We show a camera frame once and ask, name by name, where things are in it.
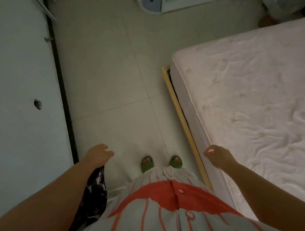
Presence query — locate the person's right hand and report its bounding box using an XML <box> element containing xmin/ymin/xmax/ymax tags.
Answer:
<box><xmin>203</xmin><ymin>144</ymin><xmax>239</xmax><ymax>170</ymax></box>

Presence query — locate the person's left hand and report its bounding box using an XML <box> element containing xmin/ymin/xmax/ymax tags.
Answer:
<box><xmin>82</xmin><ymin>144</ymin><xmax>115</xmax><ymax>170</ymax></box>

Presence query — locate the person's left forearm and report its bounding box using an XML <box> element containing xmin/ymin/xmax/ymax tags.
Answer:
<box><xmin>0</xmin><ymin>158</ymin><xmax>104</xmax><ymax>231</ymax></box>

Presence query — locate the person's right forearm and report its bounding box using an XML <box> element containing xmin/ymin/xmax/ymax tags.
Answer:
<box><xmin>224</xmin><ymin>159</ymin><xmax>305</xmax><ymax>231</ymax></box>

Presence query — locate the green right slipper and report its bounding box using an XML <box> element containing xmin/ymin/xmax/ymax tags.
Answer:
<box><xmin>168</xmin><ymin>155</ymin><xmax>183</xmax><ymax>169</ymax></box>

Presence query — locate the green slipper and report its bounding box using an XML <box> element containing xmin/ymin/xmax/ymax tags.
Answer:
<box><xmin>140</xmin><ymin>156</ymin><xmax>156</xmax><ymax>174</ymax></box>
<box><xmin>168</xmin><ymin>155</ymin><xmax>183</xmax><ymax>169</ymax></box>

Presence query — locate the black patterned cloth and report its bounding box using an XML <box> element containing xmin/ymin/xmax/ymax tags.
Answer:
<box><xmin>69</xmin><ymin>165</ymin><xmax>108</xmax><ymax>231</ymax></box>

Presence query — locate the green left slipper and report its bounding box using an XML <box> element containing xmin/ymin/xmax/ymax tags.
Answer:
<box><xmin>140</xmin><ymin>156</ymin><xmax>156</xmax><ymax>174</ymax></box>

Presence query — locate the grey red striped pajama shirt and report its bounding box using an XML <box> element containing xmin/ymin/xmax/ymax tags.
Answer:
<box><xmin>83</xmin><ymin>165</ymin><xmax>281</xmax><ymax>231</ymax></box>

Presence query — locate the white mattress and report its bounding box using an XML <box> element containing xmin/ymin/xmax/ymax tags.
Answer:
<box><xmin>170</xmin><ymin>18</ymin><xmax>305</xmax><ymax>222</ymax></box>

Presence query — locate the white box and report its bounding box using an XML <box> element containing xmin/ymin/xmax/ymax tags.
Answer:
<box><xmin>161</xmin><ymin>0</ymin><xmax>215</xmax><ymax>14</ymax></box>

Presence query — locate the white round fan base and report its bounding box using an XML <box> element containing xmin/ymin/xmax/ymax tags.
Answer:
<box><xmin>136</xmin><ymin>0</ymin><xmax>162</xmax><ymax>14</ymax></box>

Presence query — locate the grey cloth bundle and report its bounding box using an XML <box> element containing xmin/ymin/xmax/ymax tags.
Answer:
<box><xmin>262</xmin><ymin>0</ymin><xmax>305</xmax><ymax>23</ymax></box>

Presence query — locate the wooden bed frame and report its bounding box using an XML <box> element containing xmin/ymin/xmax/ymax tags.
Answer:
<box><xmin>161</xmin><ymin>65</ymin><xmax>214</xmax><ymax>191</ymax></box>

